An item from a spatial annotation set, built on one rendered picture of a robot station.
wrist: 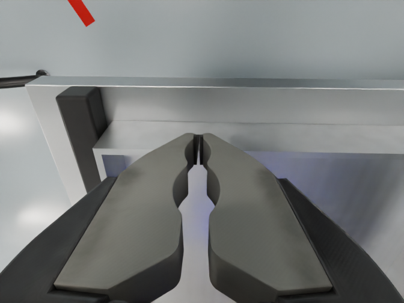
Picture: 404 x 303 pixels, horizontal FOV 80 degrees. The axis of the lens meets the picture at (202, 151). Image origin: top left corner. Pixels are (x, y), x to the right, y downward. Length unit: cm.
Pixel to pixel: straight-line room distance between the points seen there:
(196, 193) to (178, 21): 89
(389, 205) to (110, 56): 103
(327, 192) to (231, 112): 11
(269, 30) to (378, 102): 89
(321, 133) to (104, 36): 100
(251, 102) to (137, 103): 7
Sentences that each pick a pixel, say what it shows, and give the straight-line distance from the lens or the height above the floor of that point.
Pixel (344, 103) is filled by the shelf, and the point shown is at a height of 88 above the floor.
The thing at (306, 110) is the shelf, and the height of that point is 88.
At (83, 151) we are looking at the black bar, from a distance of 17.
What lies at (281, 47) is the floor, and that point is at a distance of 109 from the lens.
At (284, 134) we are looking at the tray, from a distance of 16.
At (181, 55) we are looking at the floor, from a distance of 105.
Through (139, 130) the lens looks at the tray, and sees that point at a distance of 16.
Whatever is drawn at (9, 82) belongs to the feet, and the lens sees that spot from 122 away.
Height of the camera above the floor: 103
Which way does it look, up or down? 57 degrees down
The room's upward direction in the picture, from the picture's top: 179 degrees counter-clockwise
